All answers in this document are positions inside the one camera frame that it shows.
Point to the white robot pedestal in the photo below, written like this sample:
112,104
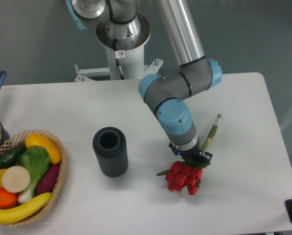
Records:
122,64

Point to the purple sweet potato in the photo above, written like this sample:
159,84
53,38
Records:
48,181

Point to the beige round slice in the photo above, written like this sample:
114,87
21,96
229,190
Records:
15,179

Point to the red tulip bouquet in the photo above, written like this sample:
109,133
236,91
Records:
187,173

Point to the green cucumber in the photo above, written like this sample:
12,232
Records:
9,158

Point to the dark grey ribbed vase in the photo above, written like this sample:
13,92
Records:
109,145

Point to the orange fruit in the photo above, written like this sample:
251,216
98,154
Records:
8,199

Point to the woven wicker basket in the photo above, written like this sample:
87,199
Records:
20,138

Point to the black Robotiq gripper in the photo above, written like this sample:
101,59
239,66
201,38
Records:
194,154

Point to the green bok choy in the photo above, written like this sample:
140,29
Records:
36,161

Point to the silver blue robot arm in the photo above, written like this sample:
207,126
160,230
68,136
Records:
124,32

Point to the yellow banana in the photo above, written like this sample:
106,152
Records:
25,210

